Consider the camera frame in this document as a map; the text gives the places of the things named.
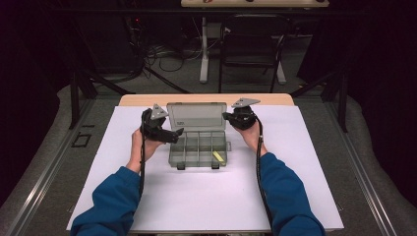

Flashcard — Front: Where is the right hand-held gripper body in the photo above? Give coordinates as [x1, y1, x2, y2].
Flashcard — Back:
[228, 96, 262, 131]

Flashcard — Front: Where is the small yellow bar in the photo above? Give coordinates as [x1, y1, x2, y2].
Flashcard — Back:
[211, 149, 227, 164]

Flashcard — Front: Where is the black metal frame post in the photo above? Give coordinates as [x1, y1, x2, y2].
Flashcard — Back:
[338, 72, 349, 134]
[68, 69, 81, 130]

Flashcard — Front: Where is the bundle of floor cables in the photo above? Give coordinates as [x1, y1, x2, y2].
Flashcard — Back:
[143, 40, 205, 74]

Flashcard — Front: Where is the black chair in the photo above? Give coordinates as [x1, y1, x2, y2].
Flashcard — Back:
[217, 14, 293, 94]

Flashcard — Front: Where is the dark equipment with red light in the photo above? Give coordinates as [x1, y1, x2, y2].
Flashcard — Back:
[122, 15, 147, 68]

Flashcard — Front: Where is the right hand-held gripper black cable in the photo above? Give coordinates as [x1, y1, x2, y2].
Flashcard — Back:
[254, 115, 274, 231]

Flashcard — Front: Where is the left hand-held gripper black cable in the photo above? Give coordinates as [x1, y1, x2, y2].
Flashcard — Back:
[138, 109, 148, 199]

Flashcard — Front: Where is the wooden desk with white legs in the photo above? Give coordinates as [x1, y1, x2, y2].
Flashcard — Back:
[180, 0, 330, 86]

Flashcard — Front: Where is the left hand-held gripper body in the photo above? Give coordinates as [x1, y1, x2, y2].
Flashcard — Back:
[140, 103, 179, 145]

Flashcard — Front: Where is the person's right hand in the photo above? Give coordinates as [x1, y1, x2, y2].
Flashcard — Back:
[233, 122, 268, 158]

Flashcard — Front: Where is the clear grey compartment storage box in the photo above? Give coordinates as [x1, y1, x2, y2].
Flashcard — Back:
[165, 101, 233, 171]

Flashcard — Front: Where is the black horizontal frame bar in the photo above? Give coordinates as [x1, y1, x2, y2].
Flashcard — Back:
[53, 7, 363, 16]

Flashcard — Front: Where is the aluminium floor rail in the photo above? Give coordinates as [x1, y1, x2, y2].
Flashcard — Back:
[324, 100, 398, 236]
[5, 97, 96, 236]

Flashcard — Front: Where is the person's left hand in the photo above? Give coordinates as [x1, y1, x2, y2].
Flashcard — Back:
[125, 128, 165, 173]

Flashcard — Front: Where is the hand-held gripper black cable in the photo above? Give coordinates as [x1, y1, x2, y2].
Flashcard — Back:
[138, 109, 148, 199]
[254, 115, 274, 231]

